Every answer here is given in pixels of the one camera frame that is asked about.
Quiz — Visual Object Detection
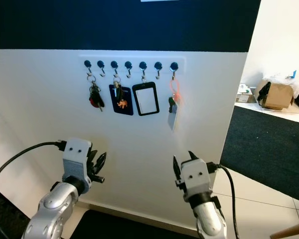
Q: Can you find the black framed badge holder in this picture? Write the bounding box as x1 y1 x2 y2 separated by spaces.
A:
132 76 159 117

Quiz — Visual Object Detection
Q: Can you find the dark blue holder with keys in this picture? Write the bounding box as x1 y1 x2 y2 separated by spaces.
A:
109 76 134 116

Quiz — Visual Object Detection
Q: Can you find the white and teal box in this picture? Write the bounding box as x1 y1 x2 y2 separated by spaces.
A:
238 84 256 104

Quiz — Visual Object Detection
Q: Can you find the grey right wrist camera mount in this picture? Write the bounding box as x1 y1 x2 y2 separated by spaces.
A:
184 159 214 200

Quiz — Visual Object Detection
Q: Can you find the black strap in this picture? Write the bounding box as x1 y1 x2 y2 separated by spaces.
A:
257 81 272 107

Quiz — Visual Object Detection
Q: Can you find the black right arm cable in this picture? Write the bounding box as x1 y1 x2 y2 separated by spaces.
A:
212 163 240 239

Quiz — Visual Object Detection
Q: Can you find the white wall hook rack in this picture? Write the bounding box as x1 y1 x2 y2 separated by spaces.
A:
80 56 186 75

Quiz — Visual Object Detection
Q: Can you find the orange coil strap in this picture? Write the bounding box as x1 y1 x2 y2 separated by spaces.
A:
170 76 182 105

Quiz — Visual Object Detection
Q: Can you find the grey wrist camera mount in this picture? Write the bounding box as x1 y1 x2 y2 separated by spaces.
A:
184 159 214 200
62 138 93 183

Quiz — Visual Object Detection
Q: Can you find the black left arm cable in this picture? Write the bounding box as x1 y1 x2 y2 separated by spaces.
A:
0 141 68 188

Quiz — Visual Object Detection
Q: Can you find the brown cardboard box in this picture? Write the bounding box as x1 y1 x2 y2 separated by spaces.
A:
259 80 295 111

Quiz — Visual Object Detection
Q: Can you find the wooden rail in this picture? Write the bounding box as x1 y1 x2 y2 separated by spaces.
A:
271 221 299 239

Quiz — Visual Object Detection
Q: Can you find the dark grey floor mat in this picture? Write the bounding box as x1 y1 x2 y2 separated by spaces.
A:
220 106 299 201

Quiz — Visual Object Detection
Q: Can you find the white plastic bag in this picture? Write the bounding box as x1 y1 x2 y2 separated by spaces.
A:
262 74 299 87

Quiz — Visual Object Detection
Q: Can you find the key bunch with red fob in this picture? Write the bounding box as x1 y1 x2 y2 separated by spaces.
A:
89 75 106 112

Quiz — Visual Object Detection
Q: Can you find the grey card tag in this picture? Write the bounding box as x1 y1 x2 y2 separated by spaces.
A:
167 102 180 131

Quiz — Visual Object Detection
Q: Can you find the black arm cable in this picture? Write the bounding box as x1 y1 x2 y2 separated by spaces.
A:
0 141 68 188
212 163 240 239

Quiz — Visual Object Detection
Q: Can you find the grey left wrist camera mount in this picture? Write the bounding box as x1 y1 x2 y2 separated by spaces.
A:
62 138 93 183

